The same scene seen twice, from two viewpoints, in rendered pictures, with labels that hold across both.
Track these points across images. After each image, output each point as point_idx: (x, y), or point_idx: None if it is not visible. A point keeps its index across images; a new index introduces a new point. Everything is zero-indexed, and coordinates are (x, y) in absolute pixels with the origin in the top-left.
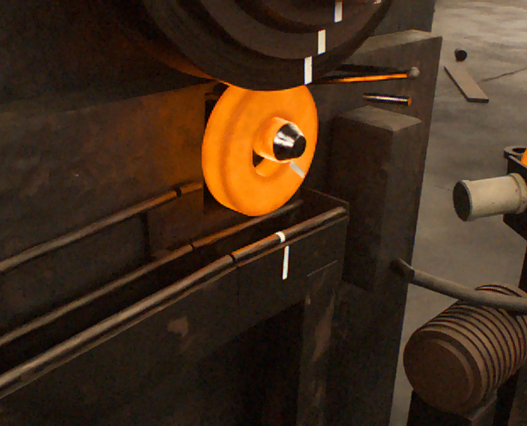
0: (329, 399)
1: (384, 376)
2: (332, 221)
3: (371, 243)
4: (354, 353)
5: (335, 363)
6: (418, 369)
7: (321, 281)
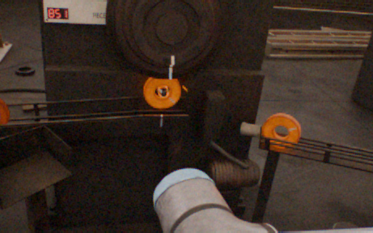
0: None
1: None
2: (181, 117)
3: (203, 129)
4: None
5: (207, 166)
6: (208, 171)
7: (175, 132)
